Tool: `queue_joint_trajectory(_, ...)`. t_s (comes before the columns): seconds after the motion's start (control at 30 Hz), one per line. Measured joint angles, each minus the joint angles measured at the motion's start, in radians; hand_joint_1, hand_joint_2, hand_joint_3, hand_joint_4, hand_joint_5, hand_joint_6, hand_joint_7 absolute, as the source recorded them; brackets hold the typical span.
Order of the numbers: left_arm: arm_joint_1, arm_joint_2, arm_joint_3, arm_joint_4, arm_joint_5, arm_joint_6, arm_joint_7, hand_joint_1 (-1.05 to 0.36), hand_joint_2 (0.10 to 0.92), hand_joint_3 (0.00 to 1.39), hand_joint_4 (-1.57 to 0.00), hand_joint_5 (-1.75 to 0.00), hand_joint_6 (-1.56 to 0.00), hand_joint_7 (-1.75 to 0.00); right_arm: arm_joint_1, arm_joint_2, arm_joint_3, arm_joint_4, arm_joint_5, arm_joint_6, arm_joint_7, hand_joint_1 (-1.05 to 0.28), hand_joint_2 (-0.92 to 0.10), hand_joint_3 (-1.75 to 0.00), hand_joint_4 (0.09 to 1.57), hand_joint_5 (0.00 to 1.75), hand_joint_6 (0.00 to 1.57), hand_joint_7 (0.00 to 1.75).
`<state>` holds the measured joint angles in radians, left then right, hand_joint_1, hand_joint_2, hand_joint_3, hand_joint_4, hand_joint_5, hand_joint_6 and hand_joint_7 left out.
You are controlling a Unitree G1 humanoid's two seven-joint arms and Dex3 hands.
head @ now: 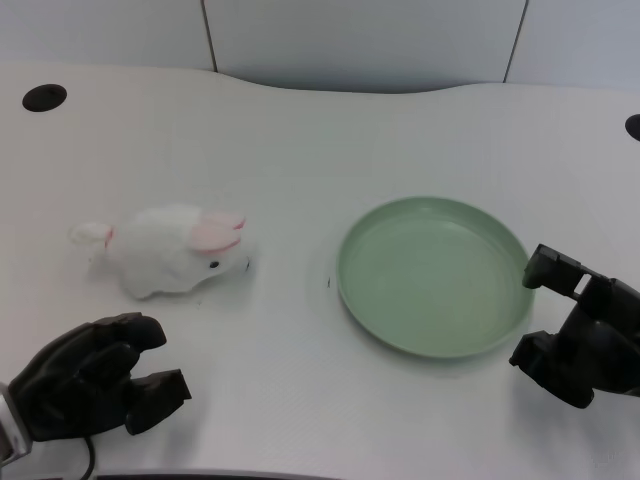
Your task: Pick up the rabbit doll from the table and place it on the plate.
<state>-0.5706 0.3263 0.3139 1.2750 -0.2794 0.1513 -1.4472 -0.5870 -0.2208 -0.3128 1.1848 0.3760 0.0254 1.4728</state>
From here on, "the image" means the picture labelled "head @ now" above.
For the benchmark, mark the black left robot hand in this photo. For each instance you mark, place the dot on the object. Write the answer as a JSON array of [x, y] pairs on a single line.
[[75, 380]]

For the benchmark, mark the green round plate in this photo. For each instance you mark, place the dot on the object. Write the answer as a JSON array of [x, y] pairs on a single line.
[[434, 277]]

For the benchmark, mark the white plush rabbit doll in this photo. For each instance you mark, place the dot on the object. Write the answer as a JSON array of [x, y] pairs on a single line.
[[170, 252]]

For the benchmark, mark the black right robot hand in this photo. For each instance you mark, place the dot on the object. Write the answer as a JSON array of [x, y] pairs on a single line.
[[595, 345]]

